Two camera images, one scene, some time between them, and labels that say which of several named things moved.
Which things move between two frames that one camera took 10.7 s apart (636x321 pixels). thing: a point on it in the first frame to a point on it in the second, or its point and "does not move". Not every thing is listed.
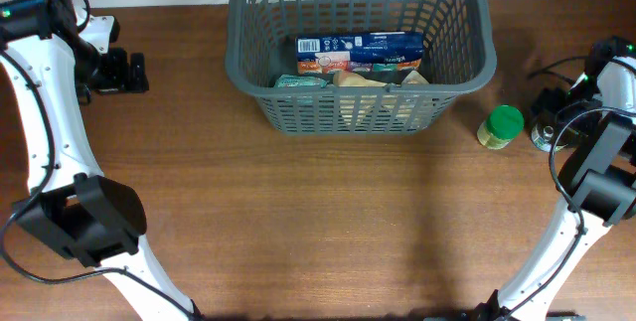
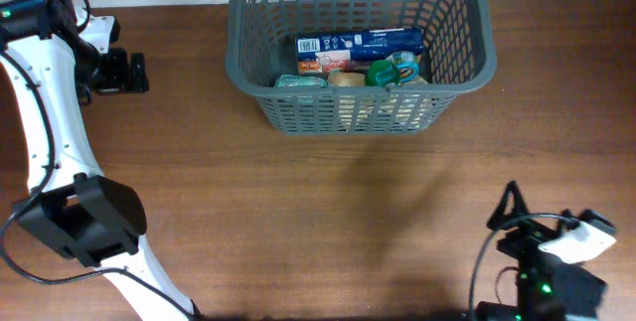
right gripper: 548,101 to 535,235
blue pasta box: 366,53 does not move
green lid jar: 503,123 to 382,73
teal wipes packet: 300,81 does not move
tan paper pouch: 348,79 to 375,111
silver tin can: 543,136 to 407,66
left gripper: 117,80 does not move
